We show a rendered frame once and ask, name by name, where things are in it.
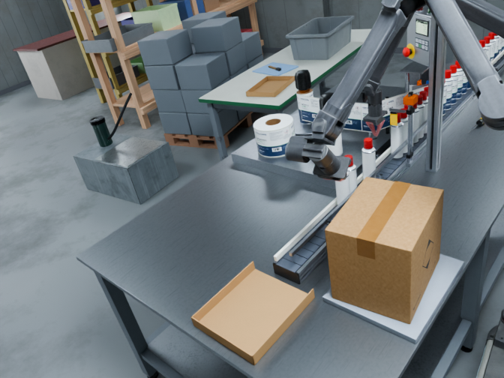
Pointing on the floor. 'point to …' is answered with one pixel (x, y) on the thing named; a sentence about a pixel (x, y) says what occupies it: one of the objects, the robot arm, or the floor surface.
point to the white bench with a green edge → (236, 88)
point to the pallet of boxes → (198, 74)
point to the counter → (62, 64)
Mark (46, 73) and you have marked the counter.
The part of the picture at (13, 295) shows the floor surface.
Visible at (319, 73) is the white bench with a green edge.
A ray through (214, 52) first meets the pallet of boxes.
